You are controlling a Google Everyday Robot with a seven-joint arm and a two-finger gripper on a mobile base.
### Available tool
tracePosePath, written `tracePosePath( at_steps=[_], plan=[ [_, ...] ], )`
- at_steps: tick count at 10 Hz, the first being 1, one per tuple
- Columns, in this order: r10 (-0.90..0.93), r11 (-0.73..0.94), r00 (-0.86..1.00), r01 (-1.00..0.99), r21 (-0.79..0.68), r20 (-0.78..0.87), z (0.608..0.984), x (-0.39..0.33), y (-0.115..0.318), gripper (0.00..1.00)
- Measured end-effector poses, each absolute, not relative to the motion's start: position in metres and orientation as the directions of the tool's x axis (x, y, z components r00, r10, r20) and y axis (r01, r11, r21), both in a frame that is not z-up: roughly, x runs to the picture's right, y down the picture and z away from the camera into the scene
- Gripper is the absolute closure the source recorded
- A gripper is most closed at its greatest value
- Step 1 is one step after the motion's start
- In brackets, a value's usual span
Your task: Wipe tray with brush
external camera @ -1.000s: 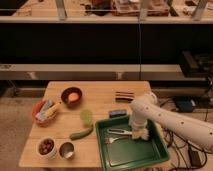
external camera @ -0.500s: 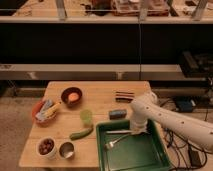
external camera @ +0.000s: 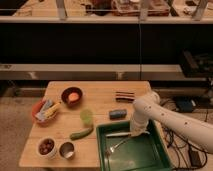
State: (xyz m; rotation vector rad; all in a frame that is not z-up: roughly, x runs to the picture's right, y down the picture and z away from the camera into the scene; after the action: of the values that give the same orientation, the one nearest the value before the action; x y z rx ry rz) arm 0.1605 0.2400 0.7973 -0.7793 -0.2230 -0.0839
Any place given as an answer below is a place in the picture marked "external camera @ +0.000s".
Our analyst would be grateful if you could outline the yellow corn toy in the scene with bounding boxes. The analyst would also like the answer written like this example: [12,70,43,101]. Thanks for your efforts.
[44,102,61,118]

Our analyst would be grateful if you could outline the silver metal cup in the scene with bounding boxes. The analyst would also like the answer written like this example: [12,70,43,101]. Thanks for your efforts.
[59,142,75,159]

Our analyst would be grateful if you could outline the dark brown bowl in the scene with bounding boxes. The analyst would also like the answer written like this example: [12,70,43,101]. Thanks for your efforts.
[61,87,83,107]

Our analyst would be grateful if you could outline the white dish brush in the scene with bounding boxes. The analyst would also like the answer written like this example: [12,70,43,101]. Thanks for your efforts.
[106,132,131,137]

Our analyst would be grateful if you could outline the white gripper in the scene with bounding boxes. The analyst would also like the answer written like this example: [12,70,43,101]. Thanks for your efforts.
[130,112,150,137]

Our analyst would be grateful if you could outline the green cucumber toy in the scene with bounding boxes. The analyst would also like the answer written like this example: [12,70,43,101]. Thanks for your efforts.
[70,127,94,141]

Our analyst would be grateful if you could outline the black box on shelf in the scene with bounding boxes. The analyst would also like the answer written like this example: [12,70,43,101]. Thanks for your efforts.
[179,51,213,78]

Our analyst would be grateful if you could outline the orange bowl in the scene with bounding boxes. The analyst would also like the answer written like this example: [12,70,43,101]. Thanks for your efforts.
[31,100,56,126]

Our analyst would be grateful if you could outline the black cables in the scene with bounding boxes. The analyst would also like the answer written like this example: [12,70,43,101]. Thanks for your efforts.
[161,124,209,171]

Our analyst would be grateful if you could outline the grey blue cloth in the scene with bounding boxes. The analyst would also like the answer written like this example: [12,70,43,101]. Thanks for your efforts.
[35,100,53,121]

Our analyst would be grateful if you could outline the dark striped block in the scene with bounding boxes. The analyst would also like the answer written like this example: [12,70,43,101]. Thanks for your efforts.
[115,92,135,102]

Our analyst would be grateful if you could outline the silver metal fork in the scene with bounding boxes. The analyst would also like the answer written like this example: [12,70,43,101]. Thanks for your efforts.
[105,137,131,156]

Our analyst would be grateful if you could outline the green plastic tray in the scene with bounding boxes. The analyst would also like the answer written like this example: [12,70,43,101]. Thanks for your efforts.
[96,121,172,171]

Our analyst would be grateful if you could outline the blue grey sponge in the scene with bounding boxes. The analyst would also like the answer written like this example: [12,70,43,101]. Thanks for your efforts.
[109,109,127,119]

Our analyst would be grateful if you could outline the orange egg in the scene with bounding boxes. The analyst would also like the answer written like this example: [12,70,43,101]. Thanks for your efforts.
[68,93,79,102]

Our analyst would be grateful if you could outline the light green cup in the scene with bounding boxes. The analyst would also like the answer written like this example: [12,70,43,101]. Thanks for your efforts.
[80,109,93,126]

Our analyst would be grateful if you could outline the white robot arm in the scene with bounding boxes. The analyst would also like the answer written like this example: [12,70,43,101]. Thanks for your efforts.
[130,91,213,154]

